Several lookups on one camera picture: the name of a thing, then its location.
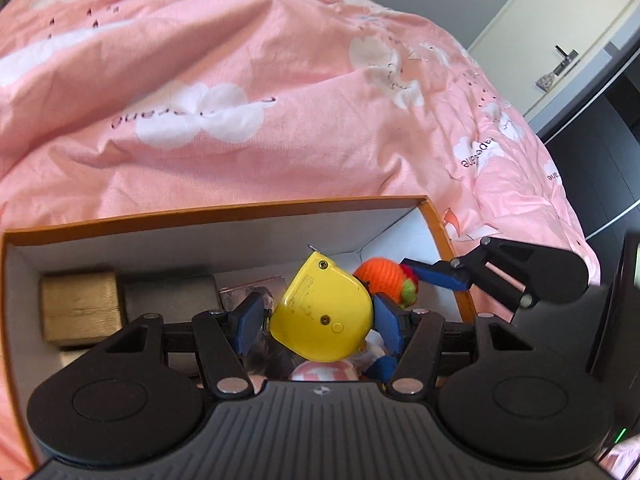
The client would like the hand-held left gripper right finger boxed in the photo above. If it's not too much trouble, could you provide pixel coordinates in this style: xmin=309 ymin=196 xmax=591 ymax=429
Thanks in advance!
xmin=372 ymin=292 xmax=539 ymax=401

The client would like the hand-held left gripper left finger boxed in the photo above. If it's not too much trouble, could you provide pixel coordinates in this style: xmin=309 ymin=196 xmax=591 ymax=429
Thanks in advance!
xmin=102 ymin=290 xmax=273 ymax=401

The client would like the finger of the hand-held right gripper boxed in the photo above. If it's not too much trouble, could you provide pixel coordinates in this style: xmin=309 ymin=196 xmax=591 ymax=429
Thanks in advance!
xmin=400 ymin=237 xmax=534 ymax=312

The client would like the crochet orange toy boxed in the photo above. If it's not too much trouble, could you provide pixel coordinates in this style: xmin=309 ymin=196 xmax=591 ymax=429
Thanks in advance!
xmin=352 ymin=257 xmax=422 ymax=309

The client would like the yellow tape measure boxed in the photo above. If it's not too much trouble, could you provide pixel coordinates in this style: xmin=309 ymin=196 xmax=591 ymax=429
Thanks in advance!
xmin=270 ymin=251 xmax=376 ymax=364

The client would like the pink striped plush toy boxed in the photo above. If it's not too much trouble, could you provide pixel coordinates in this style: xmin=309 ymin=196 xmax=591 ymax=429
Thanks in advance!
xmin=290 ymin=360 xmax=362 ymax=384

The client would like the dark grey box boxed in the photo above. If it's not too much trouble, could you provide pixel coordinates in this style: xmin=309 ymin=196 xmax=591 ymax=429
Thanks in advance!
xmin=120 ymin=276 xmax=224 ymax=327

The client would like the orange cardboard box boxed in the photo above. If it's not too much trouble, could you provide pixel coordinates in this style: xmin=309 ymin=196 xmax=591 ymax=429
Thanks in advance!
xmin=0 ymin=195 xmax=477 ymax=472

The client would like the gold box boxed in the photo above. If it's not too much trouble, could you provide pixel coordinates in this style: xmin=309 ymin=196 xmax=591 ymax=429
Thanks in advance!
xmin=40 ymin=271 xmax=125 ymax=344

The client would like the white rectangular box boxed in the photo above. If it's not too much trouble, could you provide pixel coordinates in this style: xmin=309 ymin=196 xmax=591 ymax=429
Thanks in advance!
xmin=57 ymin=342 xmax=108 ymax=369

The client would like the dark furniture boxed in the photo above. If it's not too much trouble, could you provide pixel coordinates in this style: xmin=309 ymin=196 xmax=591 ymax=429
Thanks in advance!
xmin=537 ymin=45 xmax=640 ymax=262

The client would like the pink printed blanket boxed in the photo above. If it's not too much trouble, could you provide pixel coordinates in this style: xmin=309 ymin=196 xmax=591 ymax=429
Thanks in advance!
xmin=0 ymin=0 xmax=601 ymax=467

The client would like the cream door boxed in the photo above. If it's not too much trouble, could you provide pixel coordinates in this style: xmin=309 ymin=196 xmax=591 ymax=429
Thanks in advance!
xmin=467 ymin=0 xmax=640 ymax=122

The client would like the black door handle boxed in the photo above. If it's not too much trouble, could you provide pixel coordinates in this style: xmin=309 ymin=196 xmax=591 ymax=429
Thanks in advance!
xmin=554 ymin=45 xmax=580 ymax=76

